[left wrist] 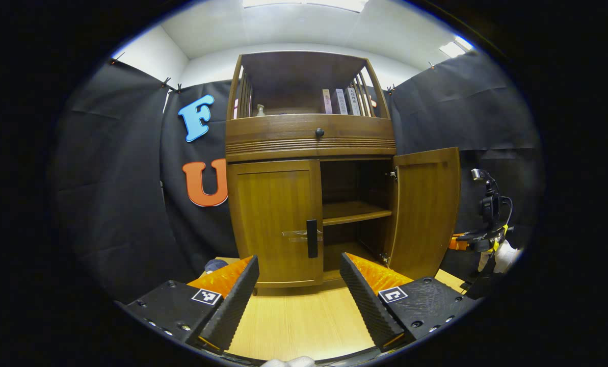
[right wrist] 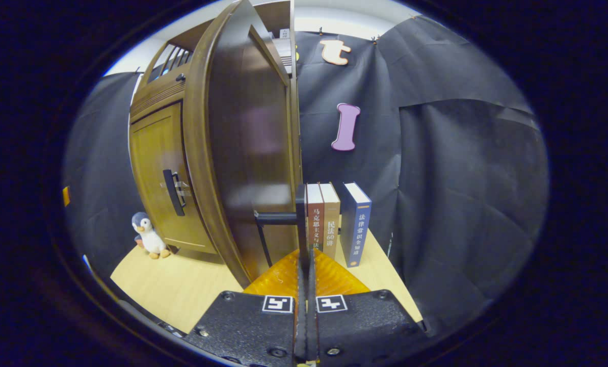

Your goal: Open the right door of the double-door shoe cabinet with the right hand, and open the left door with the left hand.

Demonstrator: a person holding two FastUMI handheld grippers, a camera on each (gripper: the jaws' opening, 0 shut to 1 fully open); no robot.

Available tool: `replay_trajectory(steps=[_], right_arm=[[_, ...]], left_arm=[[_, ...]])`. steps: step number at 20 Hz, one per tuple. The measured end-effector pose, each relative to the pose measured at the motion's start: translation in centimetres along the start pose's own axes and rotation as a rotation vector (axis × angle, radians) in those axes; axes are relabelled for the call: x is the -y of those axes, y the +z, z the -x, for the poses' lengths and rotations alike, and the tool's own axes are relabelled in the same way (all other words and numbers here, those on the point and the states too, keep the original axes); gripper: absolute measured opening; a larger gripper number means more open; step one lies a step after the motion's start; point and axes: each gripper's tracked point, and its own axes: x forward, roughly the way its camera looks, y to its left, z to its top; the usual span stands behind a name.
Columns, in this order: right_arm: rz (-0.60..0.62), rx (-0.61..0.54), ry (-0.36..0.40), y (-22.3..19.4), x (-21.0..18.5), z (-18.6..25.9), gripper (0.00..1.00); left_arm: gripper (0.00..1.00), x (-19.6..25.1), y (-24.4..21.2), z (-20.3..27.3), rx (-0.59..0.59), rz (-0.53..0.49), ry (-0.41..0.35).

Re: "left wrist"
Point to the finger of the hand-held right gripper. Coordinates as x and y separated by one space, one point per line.
458 243

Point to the large ceiling light panel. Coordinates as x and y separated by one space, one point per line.
304 3

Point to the black backdrop cloth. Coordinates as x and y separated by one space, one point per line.
120 204

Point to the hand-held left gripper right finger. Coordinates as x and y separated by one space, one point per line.
367 306

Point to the wooden cabinet door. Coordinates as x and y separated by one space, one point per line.
426 214
273 219

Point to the white book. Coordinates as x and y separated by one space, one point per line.
353 101

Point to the wooden inner cabinet shelf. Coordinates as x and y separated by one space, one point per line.
354 211

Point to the penguin plush toy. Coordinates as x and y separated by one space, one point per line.
215 265

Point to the wooden cabinet drawer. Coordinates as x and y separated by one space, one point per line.
283 130

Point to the wooden double-door shoe cabinet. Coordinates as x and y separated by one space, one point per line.
293 76

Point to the small ceiling light panel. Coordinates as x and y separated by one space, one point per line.
455 47

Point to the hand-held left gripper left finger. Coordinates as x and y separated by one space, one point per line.
232 306

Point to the small glass bottle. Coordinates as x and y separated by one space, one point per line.
260 110

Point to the grey book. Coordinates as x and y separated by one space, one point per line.
341 102

